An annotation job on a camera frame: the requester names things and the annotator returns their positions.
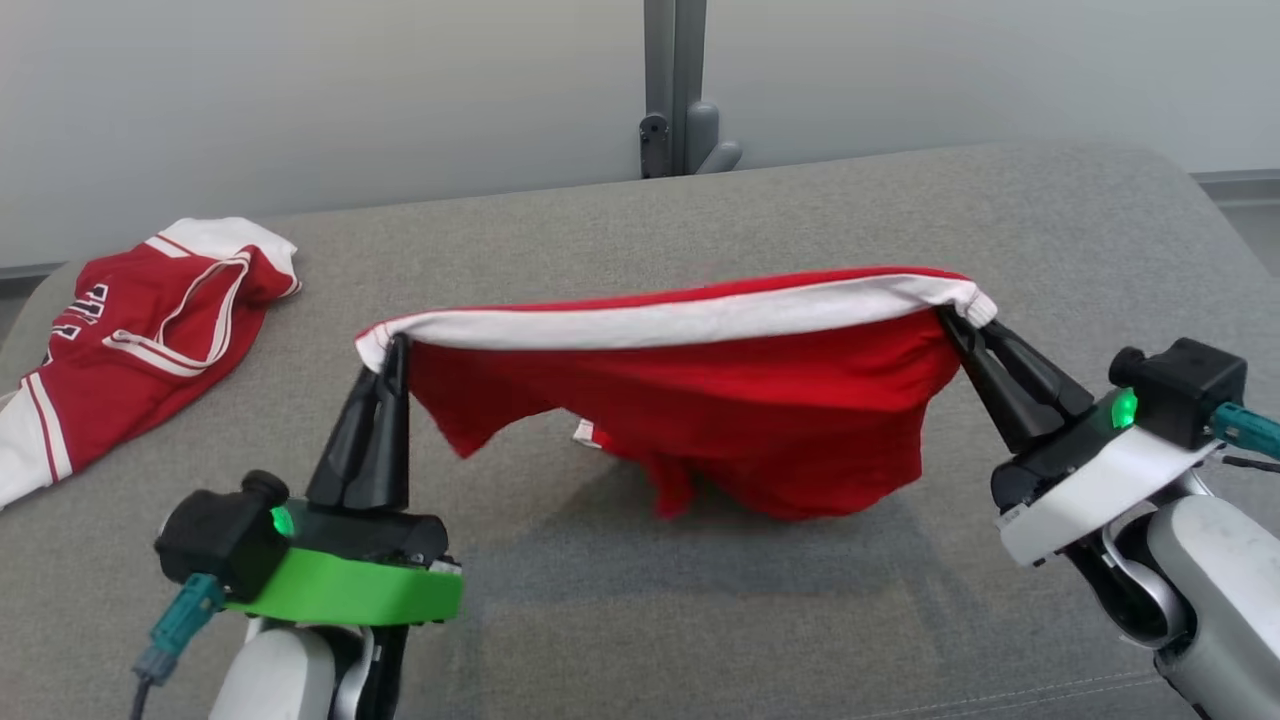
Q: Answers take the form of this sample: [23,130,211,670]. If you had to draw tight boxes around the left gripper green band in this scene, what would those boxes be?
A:
[225,335,466,628]

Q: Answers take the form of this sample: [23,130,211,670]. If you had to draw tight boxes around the grey wall baseboard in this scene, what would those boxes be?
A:
[0,262,66,291]
[1190,170,1280,206]

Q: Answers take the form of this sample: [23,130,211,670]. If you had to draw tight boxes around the red jersey white sleeves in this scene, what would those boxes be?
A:
[0,217,301,511]

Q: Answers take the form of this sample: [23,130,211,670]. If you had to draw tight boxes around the red shorts white trim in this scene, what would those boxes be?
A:
[355,266,999,521]

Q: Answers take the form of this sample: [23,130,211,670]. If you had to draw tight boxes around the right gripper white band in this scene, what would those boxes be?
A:
[935,305,1221,569]

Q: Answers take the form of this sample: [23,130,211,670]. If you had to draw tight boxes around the grey metal post with bracket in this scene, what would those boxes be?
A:
[638,0,743,179]

